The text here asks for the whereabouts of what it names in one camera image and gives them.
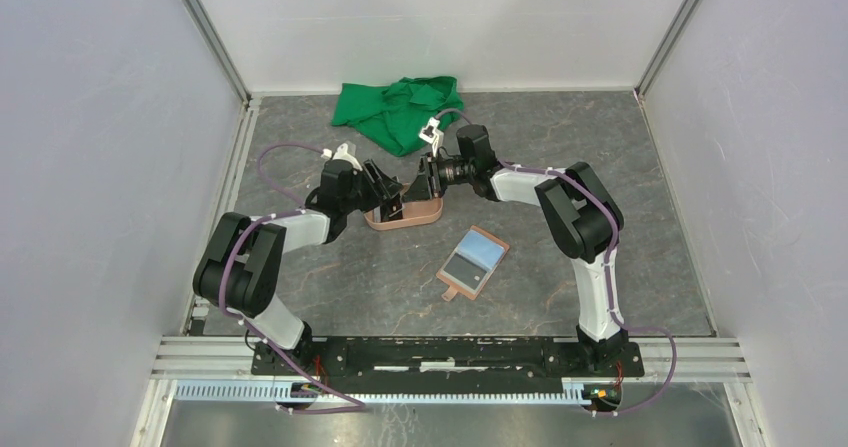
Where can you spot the pink oval tray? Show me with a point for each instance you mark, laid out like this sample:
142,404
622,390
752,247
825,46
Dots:
413,214

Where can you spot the black card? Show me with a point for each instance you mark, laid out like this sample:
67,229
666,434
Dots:
392,211

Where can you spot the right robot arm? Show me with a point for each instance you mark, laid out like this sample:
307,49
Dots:
583,219

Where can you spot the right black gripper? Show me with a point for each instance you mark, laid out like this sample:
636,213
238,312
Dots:
419,189

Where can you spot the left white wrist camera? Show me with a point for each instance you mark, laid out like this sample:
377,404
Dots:
344,152

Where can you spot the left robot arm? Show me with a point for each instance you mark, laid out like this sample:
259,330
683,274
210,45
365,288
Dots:
239,269

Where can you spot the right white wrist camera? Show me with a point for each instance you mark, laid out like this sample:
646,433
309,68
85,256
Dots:
431,134

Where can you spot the green cloth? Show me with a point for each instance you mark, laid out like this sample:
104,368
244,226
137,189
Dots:
392,116

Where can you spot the brown leather card holder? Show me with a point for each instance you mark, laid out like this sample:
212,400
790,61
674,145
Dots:
483,248

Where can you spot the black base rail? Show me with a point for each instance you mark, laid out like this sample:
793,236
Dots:
464,364

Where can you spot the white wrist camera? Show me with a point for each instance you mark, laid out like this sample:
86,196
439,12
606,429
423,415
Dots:
344,152
431,134

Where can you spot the dark credit card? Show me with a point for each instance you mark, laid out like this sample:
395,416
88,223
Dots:
465,273

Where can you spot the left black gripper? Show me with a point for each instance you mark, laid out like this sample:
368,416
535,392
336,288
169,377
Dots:
383,187

